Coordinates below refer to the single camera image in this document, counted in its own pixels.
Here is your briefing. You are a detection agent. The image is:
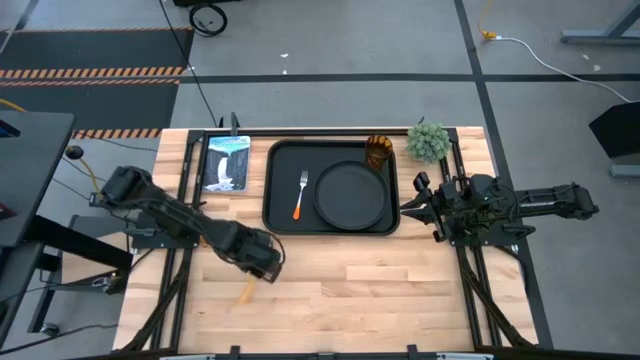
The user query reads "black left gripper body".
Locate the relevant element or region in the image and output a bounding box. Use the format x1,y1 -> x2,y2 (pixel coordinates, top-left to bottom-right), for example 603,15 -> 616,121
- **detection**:
218,222 -> 285,284

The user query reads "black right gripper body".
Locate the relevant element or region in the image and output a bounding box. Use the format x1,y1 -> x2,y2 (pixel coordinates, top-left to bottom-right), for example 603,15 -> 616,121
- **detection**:
412,171 -> 501,244

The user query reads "orange handle spoon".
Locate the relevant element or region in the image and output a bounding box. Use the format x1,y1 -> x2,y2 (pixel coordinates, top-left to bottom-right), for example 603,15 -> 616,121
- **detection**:
237,275 -> 258,306

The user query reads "amber glass cup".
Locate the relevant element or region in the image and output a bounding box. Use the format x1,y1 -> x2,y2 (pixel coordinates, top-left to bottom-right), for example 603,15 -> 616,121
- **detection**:
364,134 -> 394,172

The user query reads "round black plate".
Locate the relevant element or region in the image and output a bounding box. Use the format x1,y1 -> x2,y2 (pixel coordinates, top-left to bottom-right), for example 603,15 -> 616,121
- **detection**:
312,160 -> 390,232

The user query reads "orange handle metal fork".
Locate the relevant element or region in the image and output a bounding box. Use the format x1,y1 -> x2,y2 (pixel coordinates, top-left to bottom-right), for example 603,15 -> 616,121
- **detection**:
292,169 -> 310,222

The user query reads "black rectangular serving tray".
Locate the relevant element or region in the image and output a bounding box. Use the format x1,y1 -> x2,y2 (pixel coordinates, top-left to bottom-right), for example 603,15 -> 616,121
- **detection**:
262,138 -> 401,237

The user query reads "small green potted plant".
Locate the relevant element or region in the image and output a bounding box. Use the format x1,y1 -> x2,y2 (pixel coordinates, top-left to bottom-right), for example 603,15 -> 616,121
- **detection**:
405,121 -> 453,165

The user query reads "grey metal foot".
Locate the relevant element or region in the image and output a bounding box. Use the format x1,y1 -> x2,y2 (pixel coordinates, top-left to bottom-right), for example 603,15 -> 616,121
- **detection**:
609,164 -> 640,179

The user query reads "black angular stand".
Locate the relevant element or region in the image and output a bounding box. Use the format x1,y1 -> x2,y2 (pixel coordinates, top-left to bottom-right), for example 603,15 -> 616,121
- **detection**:
588,101 -> 640,160

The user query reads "grey metal table leg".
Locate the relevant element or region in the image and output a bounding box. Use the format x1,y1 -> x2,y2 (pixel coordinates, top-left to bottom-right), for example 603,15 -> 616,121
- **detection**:
559,0 -> 640,47

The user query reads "black side desk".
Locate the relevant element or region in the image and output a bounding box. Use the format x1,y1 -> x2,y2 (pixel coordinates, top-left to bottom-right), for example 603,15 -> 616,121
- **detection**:
0,109 -> 134,346

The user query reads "black hazard striped floor mat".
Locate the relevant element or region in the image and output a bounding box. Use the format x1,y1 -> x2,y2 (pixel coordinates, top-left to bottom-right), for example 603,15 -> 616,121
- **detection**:
0,25 -> 195,141

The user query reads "black equipment box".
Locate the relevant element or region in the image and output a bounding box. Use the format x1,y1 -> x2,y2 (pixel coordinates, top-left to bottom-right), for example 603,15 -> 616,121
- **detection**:
172,0 -> 244,7

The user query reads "yellow plug white cable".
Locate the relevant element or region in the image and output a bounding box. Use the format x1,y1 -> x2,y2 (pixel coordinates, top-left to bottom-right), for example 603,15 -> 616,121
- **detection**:
477,0 -> 636,105

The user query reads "long black floor cable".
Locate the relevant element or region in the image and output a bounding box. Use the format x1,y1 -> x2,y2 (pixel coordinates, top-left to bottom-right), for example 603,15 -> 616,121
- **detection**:
157,0 -> 220,129

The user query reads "black knob yellow cable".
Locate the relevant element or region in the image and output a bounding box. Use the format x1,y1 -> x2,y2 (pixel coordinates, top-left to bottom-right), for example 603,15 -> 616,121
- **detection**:
63,144 -> 104,194

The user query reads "coiled black cable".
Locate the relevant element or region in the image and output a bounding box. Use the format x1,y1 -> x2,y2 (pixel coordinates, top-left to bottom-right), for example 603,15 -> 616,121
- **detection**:
188,2 -> 229,38

